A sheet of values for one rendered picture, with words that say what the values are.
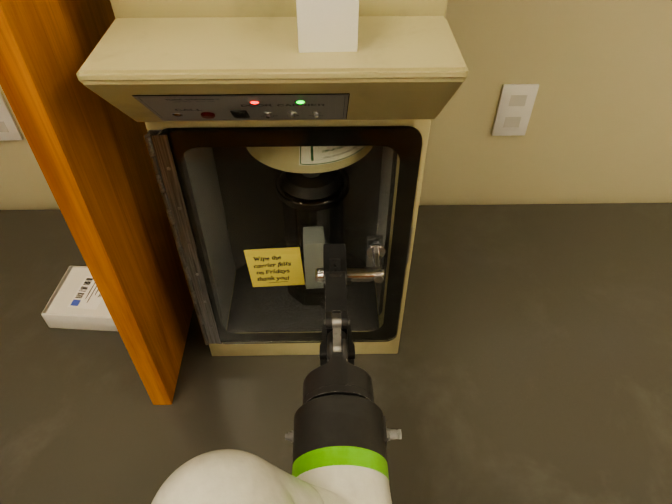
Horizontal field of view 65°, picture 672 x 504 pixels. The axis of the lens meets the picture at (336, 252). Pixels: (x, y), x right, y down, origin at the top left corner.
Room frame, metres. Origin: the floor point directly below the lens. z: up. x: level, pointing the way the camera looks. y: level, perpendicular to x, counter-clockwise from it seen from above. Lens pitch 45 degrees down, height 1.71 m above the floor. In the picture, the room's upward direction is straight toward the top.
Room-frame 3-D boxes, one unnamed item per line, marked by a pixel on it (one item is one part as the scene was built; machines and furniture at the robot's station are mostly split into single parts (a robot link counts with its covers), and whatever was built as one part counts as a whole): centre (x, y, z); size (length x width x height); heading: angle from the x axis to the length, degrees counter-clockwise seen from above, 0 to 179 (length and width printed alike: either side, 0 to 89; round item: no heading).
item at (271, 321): (0.52, 0.05, 1.19); 0.30 x 0.01 x 0.40; 91
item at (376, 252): (0.49, -0.02, 1.20); 0.10 x 0.05 x 0.03; 91
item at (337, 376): (0.32, 0.00, 1.20); 0.09 x 0.07 x 0.08; 1
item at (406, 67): (0.46, 0.05, 1.46); 0.32 x 0.11 x 0.10; 91
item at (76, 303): (0.63, 0.43, 0.96); 0.16 x 0.12 x 0.04; 86
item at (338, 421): (0.25, -0.01, 1.20); 0.12 x 0.06 x 0.09; 91
